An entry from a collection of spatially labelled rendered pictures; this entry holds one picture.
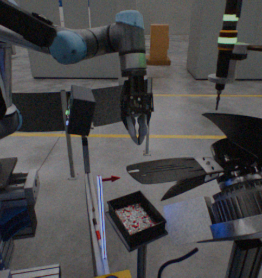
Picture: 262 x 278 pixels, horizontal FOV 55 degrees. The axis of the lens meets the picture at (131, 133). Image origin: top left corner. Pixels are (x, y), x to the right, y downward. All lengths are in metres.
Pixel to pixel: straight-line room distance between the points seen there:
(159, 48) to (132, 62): 8.09
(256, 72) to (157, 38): 3.27
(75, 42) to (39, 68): 6.62
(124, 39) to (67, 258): 1.72
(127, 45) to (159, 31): 8.03
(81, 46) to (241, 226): 0.60
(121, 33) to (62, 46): 0.17
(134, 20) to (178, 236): 0.67
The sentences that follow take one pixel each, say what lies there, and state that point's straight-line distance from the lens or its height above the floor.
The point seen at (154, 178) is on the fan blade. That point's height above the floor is 1.20.
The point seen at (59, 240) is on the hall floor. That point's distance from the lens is 2.23.
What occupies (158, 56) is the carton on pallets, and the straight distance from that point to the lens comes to 8.82.
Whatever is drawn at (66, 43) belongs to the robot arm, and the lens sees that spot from 0.62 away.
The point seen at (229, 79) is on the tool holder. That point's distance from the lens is 0.72.
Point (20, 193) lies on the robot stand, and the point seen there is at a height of 0.97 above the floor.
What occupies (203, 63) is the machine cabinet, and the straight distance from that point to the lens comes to 6.88.
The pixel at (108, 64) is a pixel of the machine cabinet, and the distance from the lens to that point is 6.78.
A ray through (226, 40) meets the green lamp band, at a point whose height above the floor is 1.56.
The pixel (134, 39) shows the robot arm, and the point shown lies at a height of 1.56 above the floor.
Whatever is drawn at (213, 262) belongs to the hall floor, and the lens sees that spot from 2.12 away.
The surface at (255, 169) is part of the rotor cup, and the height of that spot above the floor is 1.20.
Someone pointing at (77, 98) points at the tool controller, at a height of 1.25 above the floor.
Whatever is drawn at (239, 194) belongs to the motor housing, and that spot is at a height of 1.16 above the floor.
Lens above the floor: 1.62
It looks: 26 degrees down
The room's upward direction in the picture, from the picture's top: straight up
